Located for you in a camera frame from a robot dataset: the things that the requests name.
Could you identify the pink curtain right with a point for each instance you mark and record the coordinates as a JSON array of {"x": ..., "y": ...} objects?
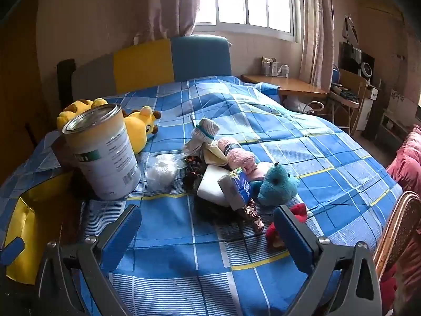
[{"x": 317, "y": 58}]

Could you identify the white socks teal band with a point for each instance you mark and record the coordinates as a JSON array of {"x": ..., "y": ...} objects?
[{"x": 203, "y": 133}]

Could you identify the red sock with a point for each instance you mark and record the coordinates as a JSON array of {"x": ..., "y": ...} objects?
[{"x": 282, "y": 231}]

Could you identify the wooden desk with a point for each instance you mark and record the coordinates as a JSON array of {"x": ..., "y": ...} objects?
[{"x": 288, "y": 86}]

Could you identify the pink curtain left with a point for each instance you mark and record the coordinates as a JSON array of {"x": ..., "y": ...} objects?
[{"x": 162, "y": 19}]

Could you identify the brown patterned scrunchie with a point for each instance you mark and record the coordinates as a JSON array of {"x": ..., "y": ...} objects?
[{"x": 250, "y": 215}]

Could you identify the beige sock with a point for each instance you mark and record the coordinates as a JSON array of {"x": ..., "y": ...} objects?
[{"x": 212, "y": 155}]

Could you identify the gold metal tray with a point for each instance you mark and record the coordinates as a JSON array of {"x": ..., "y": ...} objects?
[{"x": 49, "y": 211}]

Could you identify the pink towel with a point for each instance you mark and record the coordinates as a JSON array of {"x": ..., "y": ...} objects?
[{"x": 237, "y": 156}]

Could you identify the black floral cloth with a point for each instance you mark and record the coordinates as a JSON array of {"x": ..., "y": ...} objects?
[{"x": 194, "y": 171}]

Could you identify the grey yellow blue headboard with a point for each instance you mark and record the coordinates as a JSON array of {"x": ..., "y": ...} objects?
[{"x": 145, "y": 65}]

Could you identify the white sponge block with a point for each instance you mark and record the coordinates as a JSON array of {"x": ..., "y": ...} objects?
[{"x": 209, "y": 189}]

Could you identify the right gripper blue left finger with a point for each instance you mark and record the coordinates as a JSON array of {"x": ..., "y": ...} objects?
[{"x": 104, "y": 252}]

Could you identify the white plastic bag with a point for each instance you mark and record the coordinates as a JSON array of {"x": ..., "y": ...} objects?
[{"x": 162, "y": 171}]

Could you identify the teal plush bear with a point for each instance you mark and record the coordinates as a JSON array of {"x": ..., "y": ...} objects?
[{"x": 277, "y": 188}]

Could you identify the window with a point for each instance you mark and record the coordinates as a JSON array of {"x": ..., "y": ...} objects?
[{"x": 272, "y": 18}]

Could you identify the white protein powder can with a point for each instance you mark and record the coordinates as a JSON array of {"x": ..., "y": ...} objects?
[{"x": 99, "y": 142}]

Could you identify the rattan chair back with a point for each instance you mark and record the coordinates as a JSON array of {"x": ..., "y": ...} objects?
[{"x": 398, "y": 231}]

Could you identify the blue plaid bed cover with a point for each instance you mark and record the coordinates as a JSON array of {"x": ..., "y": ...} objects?
[{"x": 181, "y": 264}]

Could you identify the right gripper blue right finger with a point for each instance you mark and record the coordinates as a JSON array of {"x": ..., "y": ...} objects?
[{"x": 304, "y": 247}]

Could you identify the pink curtain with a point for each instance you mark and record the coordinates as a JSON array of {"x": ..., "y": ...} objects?
[
  {"x": 162, "y": 19},
  {"x": 317, "y": 58}
]

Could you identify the wooden chair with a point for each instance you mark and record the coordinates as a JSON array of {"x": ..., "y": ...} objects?
[{"x": 345, "y": 100}]

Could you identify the blue tissue pack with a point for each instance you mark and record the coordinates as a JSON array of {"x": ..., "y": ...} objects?
[{"x": 235, "y": 188}]

